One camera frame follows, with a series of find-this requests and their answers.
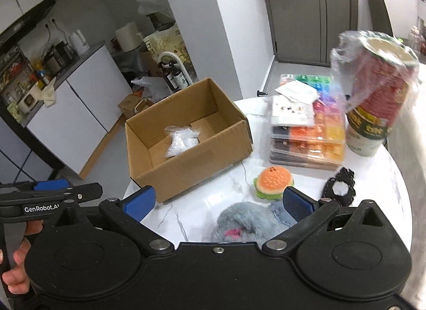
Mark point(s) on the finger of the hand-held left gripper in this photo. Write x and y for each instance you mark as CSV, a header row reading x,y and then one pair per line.
x,y
86,191
50,185

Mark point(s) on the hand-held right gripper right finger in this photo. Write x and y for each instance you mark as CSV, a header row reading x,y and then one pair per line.
x,y
298,203

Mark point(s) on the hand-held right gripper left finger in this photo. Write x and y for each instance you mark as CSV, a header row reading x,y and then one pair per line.
x,y
139,201

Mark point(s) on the burger plush toy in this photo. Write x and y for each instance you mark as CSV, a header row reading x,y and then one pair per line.
x,y
273,180

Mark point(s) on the brown cardboard box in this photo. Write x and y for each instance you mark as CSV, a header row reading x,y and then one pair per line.
x,y
186,170

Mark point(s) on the grey and pink plush toy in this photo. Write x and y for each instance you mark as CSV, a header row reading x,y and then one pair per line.
x,y
239,220

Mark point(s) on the person's left hand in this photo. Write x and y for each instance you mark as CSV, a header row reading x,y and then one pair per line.
x,y
16,276

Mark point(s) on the clear bead organizer box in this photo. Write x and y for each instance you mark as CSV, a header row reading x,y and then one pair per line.
x,y
299,133
309,150
299,163

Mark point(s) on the black lace scrunchie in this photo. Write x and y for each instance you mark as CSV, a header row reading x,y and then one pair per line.
x,y
347,176

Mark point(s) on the clear plastic bag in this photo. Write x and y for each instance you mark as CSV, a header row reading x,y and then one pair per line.
x,y
181,141

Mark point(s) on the white kitchen cabinet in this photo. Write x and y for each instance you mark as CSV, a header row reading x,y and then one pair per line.
x,y
83,103

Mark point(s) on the white bead pegboard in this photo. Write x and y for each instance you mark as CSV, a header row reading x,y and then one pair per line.
x,y
293,113

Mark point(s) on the beige cloth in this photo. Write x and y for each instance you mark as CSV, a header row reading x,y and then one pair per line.
x,y
46,93

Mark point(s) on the small cardboard box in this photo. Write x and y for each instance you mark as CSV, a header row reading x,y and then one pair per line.
x,y
134,105

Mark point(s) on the white paper packet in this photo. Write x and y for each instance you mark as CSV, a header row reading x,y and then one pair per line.
x,y
298,91

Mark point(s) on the black door stopper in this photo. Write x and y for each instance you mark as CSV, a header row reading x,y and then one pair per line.
x,y
263,92

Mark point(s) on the white plastic bag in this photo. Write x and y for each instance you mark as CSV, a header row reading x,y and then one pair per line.
x,y
148,82

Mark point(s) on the cylinder tin with plastic bag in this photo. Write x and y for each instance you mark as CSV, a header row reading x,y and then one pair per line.
x,y
376,113

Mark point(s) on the steel pot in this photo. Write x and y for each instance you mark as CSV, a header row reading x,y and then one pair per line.
x,y
54,63

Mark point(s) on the dark brown bottle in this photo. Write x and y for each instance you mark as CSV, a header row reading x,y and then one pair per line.
x,y
169,78
181,76

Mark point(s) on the white electric kettle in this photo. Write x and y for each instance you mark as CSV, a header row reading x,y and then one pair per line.
x,y
79,41

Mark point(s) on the clear plastic cup wrap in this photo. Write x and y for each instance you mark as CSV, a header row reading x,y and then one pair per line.
x,y
342,63

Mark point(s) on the white curved tube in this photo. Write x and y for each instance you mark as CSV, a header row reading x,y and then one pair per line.
x,y
176,58

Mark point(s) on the white paper roll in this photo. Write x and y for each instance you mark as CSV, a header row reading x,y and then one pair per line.
x,y
128,36

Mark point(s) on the cream printed bag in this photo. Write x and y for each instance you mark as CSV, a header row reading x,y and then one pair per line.
x,y
166,41

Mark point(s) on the black range hood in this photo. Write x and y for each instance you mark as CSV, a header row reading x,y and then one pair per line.
x,y
26,20

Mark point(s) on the grey double door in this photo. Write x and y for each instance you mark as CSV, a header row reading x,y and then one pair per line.
x,y
299,13

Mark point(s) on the dark chair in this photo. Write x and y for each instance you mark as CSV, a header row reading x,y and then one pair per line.
x,y
379,10

